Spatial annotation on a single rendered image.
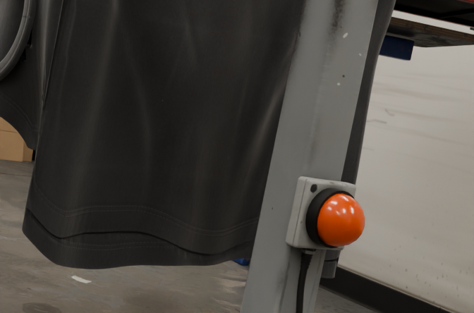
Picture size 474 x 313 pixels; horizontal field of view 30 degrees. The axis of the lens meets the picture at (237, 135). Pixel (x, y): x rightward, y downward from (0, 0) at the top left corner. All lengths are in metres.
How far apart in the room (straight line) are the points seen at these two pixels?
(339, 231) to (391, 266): 2.80
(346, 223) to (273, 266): 0.07
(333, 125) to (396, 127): 2.81
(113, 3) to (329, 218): 0.35
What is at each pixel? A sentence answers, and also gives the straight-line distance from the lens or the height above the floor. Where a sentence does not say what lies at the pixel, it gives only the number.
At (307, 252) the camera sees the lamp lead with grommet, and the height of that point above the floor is 0.62.
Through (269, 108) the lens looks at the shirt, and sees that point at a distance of 0.98.
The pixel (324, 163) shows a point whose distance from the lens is 0.64.
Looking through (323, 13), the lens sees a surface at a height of 0.79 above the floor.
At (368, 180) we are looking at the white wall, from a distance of 3.52.
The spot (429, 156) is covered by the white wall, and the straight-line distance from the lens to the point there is 3.33.
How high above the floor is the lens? 0.73
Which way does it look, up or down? 3 degrees down
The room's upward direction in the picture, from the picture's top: 11 degrees clockwise
